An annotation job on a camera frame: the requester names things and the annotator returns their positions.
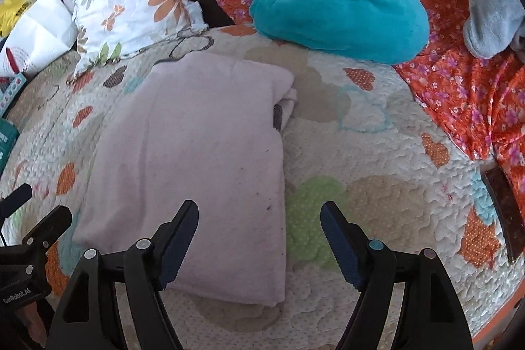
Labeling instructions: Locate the teal plush pillow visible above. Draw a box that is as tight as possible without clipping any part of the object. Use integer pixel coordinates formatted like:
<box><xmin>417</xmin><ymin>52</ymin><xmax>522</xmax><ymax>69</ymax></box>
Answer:
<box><xmin>250</xmin><ymin>0</ymin><xmax>431</xmax><ymax>64</ymax></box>

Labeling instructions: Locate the yellow plastic bag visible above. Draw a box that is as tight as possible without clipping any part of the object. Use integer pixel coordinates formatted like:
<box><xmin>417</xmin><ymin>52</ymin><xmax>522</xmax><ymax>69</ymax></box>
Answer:
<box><xmin>0</xmin><ymin>0</ymin><xmax>35</xmax><ymax>39</ymax></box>

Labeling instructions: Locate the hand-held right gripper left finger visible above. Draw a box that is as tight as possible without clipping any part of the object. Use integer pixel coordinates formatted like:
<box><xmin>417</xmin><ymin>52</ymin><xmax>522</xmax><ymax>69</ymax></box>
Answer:
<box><xmin>47</xmin><ymin>199</ymin><xmax>200</xmax><ymax>350</ymax></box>

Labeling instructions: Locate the cream patterned quilt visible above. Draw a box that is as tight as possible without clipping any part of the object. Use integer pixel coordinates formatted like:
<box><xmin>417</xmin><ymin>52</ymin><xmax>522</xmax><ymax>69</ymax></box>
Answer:
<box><xmin>0</xmin><ymin>24</ymin><xmax>525</xmax><ymax>350</ymax></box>

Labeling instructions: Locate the grey fleece cloth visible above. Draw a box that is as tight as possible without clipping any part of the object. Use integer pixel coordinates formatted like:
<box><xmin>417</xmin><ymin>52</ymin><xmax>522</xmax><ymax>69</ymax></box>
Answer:
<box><xmin>463</xmin><ymin>0</ymin><xmax>525</xmax><ymax>59</ymax></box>

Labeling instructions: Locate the red floral bed sheet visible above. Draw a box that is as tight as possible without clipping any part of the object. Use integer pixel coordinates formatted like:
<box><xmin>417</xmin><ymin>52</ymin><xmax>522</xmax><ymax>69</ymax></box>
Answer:
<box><xmin>179</xmin><ymin>0</ymin><xmax>525</xmax><ymax>248</ymax></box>

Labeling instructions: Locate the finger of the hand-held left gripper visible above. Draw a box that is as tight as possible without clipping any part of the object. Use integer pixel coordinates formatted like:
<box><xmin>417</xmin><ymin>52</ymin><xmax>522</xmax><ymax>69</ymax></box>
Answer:
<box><xmin>0</xmin><ymin>183</ymin><xmax>32</xmax><ymax>220</ymax></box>
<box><xmin>22</xmin><ymin>205</ymin><xmax>73</xmax><ymax>253</ymax></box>

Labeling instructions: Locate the green box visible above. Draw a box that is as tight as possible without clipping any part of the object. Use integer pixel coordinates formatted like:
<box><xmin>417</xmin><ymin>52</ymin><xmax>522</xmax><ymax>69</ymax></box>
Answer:
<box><xmin>0</xmin><ymin>118</ymin><xmax>20</xmax><ymax>174</ymax></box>

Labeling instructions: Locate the white plastic bag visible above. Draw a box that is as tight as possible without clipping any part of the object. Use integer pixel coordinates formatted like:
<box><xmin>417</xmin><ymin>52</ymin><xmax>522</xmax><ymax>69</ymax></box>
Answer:
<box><xmin>0</xmin><ymin>0</ymin><xmax>78</xmax><ymax>78</ymax></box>

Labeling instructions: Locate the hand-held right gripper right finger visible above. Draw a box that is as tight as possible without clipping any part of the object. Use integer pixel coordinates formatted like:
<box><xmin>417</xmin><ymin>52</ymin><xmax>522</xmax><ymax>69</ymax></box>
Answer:
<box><xmin>320</xmin><ymin>201</ymin><xmax>472</xmax><ymax>350</ymax></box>

